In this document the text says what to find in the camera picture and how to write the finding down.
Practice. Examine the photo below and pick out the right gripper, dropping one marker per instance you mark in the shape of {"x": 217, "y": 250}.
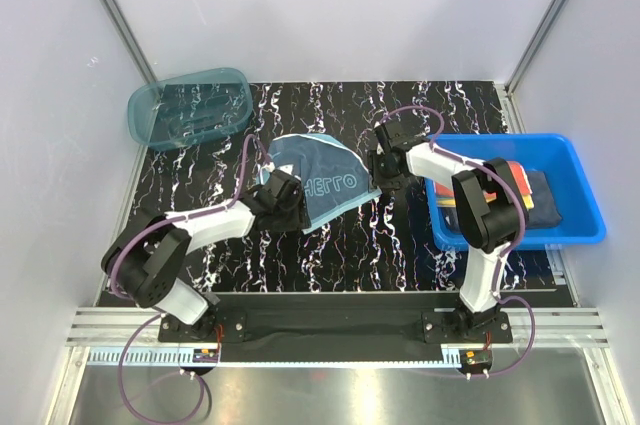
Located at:
{"x": 388, "y": 185}

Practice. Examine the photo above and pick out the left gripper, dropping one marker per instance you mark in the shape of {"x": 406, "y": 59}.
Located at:
{"x": 300, "y": 220}

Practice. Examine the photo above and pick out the teal hello towel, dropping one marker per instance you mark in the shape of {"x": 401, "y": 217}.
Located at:
{"x": 335, "y": 179}

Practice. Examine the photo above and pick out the yellow towel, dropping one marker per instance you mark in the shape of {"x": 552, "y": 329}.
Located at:
{"x": 448, "y": 200}

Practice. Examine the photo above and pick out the orange towel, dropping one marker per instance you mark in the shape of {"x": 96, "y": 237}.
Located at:
{"x": 517, "y": 171}

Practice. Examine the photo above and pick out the dark blue towel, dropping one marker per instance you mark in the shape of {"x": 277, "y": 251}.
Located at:
{"x": 543, "y": 214}

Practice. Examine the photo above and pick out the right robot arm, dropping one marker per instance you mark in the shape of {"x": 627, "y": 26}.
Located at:
{"x": 490, "y": 211}

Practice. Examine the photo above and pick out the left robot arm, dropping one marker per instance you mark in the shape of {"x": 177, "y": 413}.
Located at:
{"x": 145, "y": 260}

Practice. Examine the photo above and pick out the black marbled table mat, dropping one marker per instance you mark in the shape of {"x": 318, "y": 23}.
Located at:
{"x": 385, "y": 245}

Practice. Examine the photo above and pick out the teal mesh laundry basket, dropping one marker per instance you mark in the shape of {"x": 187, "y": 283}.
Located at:
{"x": 190, "y": 109}

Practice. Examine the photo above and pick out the blue plastic bin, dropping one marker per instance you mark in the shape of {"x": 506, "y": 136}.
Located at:
{"x": 551, "y": 154}

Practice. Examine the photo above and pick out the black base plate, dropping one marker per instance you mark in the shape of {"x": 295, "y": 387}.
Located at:
{"x": 353, "y": 347}

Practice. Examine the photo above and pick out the aluminium frame rail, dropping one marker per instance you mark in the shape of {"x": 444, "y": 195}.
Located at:
{"x": 559, "y": 327}

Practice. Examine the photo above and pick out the slotted cable duct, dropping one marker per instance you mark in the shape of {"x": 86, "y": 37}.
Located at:
{"x": 230, "y": 356}

